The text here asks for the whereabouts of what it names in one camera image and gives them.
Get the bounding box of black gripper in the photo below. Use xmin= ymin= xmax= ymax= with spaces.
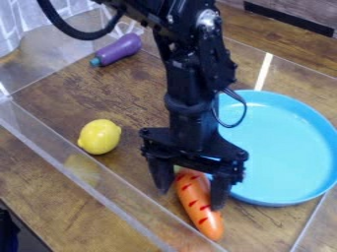
xmin=139 ymin=94 xmax=249 ymax=211

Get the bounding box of orange toy carrot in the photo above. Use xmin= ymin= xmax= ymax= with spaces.
xmin=175 ymin=167 xmax=223 ymax=241

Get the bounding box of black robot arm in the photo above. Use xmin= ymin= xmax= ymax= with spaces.
xmin=94 ymin=0 xmax=249 ymax=211

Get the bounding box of yellow toy lemon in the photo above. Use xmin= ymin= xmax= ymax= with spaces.
xmin=78 ymin=119 xmax=122 ymax=155

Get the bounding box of blue plastic plate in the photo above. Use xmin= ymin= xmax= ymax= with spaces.
xmin=218 ymin=90 xmax=337 ymax=207

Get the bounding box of purple toy eggplant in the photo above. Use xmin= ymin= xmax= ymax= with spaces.
xmin=90 ymin=32 xmax=142 ymax=67

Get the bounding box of dark baseboard strip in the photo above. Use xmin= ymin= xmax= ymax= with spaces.
xmin=243 ymin=1 xmax=334 ymax=37

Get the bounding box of white patterned curtain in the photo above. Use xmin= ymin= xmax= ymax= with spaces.
xmin=0 ymin=0 xmax=115 ymax=58

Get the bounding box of clear acrylic enclosure wall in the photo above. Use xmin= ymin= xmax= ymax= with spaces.
xmin=0 ymin=0 xmax=337 ymax=252

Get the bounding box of black cable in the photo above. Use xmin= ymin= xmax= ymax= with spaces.
xmin=36 ymin=0 xmax=127 ymax=41

